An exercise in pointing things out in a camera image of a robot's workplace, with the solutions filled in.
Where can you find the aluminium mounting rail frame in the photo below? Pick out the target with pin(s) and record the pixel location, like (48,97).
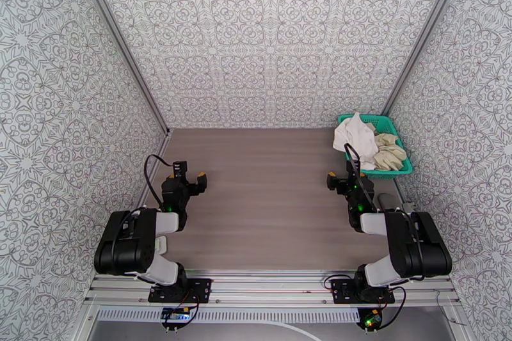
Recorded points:
(272,286)

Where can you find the teal plastic basket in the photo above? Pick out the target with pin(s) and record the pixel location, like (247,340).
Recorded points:
(402,170)

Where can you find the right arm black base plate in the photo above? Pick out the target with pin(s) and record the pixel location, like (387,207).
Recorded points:
(342,292)

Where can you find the blue circuit board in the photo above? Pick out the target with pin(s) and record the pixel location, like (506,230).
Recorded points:
(175,315)

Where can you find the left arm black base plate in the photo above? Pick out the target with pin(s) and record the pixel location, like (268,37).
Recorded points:
(196,290)

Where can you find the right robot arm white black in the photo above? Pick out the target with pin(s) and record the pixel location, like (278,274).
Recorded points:
(416,248)

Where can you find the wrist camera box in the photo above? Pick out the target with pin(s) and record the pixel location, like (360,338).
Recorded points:
(354,170)
(180,170)

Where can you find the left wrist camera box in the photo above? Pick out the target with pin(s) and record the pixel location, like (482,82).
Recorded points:
(180,170)

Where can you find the white polo shirt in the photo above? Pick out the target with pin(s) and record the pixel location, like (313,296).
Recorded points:
(356,138)

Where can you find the aluminium table side rail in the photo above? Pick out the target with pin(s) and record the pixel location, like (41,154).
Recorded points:
(161,152)

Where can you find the white holder with green roll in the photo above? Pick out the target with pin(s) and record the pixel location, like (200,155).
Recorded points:
(161,244)

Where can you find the aluminium corner post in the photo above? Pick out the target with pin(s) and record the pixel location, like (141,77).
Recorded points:
(122,42)
(425,32)

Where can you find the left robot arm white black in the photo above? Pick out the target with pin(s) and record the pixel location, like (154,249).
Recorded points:
(128,244)

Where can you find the dark grey oblong pad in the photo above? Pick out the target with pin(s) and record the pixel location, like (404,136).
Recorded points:
(387,200)

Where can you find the round black circuit board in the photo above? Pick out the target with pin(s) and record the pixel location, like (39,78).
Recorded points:
(370,320)

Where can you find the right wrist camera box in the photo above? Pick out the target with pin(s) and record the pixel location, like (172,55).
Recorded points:
(354,170)

